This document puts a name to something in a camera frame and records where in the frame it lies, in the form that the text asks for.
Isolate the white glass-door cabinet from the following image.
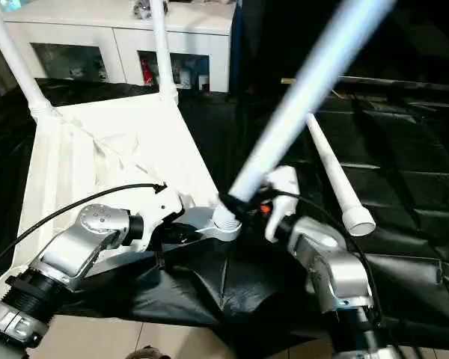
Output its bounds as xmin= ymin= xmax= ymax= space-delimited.
xmin=2 ymin=0 xmax=237 ymax=95

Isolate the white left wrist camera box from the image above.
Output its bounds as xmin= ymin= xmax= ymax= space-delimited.
xmin=141 ymin=185 xmax=187 ymax=253

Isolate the black mat cloth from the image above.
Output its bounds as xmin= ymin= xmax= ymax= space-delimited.
xmin=0 ymin=76 xmax=449 ymax=352

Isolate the white plastic table top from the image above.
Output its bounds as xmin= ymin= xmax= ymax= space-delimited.
xmin=0 ymin=92 xmax=245 ymax=301

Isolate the grey metal bar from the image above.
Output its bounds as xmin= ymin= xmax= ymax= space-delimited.
xmin=335 ymin=76 xmax=449 ymax=93

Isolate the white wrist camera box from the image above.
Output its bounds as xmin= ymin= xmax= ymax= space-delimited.
xmin=263 ymin=165 xmax=303 ymax=245
xmin=141 ymin=185 xmax=187 ymax=253

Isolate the grey bundle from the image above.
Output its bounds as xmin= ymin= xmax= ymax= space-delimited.
xmin=132 ymin=0 xmax=155 ymax=20

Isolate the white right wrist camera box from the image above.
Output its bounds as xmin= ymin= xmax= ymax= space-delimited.
xmin=263 ymin=165 xmax=303 ymax=245

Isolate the white plastic table leg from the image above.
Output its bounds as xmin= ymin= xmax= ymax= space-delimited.
xmin=305 ymin=113 xmax=378 ymax=238
xmin=212 ymin=0 xmax=398 ymax=233
xmin=0 ymin=0 xmax=58 ymax=117
xmin=148 ymin=0 xmax=180 ymax=106

